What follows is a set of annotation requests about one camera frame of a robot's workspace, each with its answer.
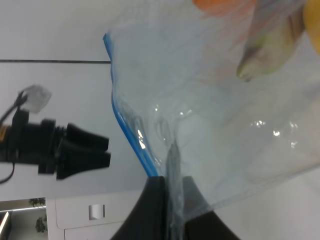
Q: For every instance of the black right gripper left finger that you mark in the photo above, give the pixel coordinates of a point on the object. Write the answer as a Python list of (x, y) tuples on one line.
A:
[(146, 221)]

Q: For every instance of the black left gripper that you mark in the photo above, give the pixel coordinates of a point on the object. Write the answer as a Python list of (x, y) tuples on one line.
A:
[(37, 144)]

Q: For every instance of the white cabinet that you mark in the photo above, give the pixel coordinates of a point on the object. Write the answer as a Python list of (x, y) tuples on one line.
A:
[(89, 217)]

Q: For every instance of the orange fruit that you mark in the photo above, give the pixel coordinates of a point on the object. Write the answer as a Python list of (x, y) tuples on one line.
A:
[(221, 8)]

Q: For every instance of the clear zip bag blue seal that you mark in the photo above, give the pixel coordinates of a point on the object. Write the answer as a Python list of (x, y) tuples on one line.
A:
[(179, 102)]

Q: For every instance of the yellow lemon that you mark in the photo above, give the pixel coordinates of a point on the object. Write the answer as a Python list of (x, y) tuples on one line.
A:
[(311, 19)]

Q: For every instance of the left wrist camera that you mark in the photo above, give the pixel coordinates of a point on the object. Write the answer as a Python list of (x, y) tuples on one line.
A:
[(37, 97)]

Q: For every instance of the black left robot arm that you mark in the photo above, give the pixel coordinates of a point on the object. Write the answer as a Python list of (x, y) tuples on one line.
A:
[(4, 145)]

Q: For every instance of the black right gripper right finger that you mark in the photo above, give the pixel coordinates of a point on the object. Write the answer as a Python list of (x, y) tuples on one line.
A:
[(200, 221)]

